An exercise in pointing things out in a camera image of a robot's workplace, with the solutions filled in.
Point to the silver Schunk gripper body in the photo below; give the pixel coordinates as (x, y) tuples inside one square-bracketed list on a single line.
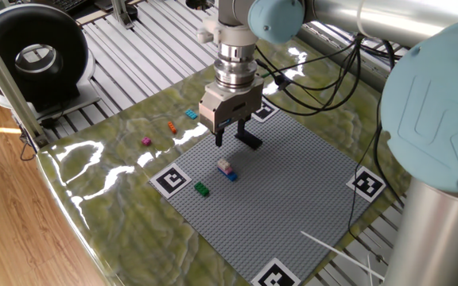
[(217, 113)]

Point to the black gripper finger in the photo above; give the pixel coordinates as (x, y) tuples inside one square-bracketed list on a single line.
[(219, 139), (241, 128)]

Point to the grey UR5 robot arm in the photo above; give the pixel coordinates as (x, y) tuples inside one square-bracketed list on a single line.
[(412, 20)]

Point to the white Lego brick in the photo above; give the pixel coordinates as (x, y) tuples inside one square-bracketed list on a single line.
[(223, 163)]

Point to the cyan Lego plate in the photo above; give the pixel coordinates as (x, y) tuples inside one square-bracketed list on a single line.
[(191, 114)]

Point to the pink Lego plate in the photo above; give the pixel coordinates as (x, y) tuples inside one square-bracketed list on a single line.
[(226, 171)]

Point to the blue Lego brick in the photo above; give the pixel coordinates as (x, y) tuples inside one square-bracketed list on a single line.
[(232, 176)]

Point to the orange Lego brick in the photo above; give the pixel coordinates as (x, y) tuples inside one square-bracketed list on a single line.
[(172, 127)]

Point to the dark green Lego brick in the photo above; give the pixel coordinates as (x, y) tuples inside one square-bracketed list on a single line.
[(201, 189)]

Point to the grey Lego baseplate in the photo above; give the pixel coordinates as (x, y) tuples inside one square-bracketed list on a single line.
[(292, 178)]

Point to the magenta Lego brick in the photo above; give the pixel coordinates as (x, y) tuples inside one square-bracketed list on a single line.
[(146, 141)]

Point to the large blocky fiducial marker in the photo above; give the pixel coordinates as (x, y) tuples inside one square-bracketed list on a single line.
[(266, 113)]

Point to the large spiral fiducial marker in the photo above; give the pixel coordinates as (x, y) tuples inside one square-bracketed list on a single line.
[(170, 180)]

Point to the white stand plate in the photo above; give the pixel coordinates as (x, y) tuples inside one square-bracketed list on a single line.
[(86, 95)]

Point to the green marble slab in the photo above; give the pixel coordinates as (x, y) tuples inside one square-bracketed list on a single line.
[(113, 222)]

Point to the small fiducial marker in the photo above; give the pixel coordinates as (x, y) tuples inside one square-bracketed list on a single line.
[(366, 184), (275, 275)]

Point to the white zip tie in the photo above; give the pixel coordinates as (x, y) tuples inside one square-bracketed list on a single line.
[(340, 254)]

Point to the black keyboard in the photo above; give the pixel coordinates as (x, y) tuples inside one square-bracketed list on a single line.
[(68, 4)]

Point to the aluminium frame post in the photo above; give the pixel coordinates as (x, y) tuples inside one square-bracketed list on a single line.
[(6, 83), (119, 10)]

